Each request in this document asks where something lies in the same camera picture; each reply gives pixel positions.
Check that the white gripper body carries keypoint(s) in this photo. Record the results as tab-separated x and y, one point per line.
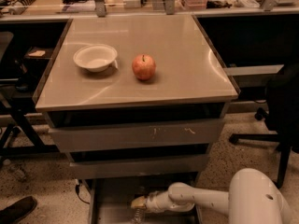
152	202

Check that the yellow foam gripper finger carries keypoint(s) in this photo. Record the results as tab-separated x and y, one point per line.
139	203

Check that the clear plastic water bottle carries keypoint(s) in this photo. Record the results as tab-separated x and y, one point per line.
139	216

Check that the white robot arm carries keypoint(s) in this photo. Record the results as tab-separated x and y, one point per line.
252	198

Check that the open bottom drawer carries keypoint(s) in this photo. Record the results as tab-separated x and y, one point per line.
111	200

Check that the middle grey drawer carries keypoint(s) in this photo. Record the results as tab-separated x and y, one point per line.
139	167

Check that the grey drawer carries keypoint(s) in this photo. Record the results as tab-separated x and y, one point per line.
137	135
139	167

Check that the top grey drawer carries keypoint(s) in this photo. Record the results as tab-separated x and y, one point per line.
137	135

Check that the grey drawer cabinet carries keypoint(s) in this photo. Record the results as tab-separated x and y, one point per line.
189	82

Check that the plastic bottle on floor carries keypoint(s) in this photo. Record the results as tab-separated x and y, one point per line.
15	170

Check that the red apple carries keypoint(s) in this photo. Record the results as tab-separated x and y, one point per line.
144	67

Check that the white paper bowl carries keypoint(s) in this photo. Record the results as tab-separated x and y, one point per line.
95	58

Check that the black office chair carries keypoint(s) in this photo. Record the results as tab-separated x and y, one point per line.
282	98

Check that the black desk frame left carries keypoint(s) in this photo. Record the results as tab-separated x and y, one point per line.
20	124

